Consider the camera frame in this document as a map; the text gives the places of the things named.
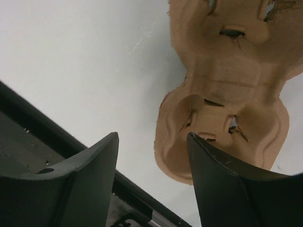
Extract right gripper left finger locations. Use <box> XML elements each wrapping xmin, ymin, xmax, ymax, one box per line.
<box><xmin>0</xmin><ymin>132</ymin><xmax>118</xmax><ymax>227</ymax></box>

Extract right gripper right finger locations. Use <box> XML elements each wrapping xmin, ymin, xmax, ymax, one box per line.
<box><xmin>187</xmin><ymin>133</ymin><xmax>303</xmax><ymax>227</ymax></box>

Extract brown pulp cup carrier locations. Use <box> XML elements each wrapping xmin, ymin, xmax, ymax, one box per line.
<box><xmin>154</xmin><ymin>0</ymin><xmax>303</xmax><ymax>185</ymax></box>

